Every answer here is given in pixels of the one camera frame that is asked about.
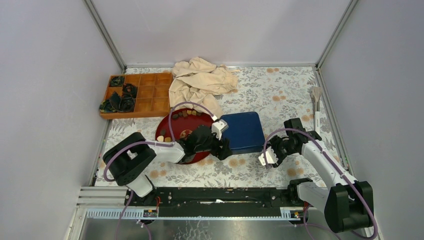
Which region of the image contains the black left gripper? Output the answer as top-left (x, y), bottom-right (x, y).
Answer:
top-left (194, 129), bottom-right (233, 161)

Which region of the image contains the navy box lid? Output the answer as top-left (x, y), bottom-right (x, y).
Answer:
top-left (221, 111), bottom-right (265, 155)

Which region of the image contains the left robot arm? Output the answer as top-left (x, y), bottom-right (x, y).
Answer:
top-left (102, 125), bottom-right (233, 206)

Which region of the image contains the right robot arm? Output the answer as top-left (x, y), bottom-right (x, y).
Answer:
top-left (258, 118), bottom-right (377, 233)

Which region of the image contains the red round tray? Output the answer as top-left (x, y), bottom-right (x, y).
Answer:
top-left (154, 108), bottom-right (214, 165)

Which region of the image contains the floral tablecloth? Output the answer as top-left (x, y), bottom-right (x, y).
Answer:
top-left (96, 66), bottom-right (349, 188)

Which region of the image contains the beige crumpled cloth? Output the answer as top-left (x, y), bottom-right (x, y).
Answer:
top-left (168, 57), bottom-right (239, 117)

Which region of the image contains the wooden compartment tray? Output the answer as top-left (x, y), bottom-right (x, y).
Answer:
top-left (99, 72), bottom-right (174, 120)

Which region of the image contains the dark rolled tie patterned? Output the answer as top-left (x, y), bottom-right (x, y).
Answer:
top-left (117, 96), bottom-right (136, 113)

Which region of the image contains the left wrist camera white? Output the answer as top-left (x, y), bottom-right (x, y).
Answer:
top-left (210, 116), bottom-right (229, 140)

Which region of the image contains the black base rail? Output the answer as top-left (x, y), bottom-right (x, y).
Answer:
top-left (124, 187), bottom-right (306, 218)

